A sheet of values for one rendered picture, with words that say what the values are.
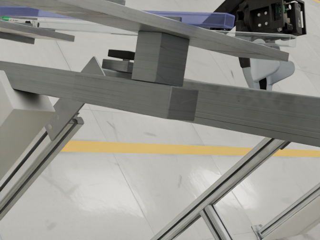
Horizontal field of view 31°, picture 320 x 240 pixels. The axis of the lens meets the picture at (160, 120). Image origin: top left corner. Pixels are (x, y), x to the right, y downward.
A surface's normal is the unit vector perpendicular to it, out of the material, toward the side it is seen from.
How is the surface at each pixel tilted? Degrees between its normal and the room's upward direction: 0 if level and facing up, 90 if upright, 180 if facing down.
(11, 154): 90
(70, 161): 0
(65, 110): 90
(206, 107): 90
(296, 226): 90
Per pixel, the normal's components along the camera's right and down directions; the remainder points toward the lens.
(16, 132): 0.45, 0.77
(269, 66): -0.66, -0.07
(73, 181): 0.61, -0.63
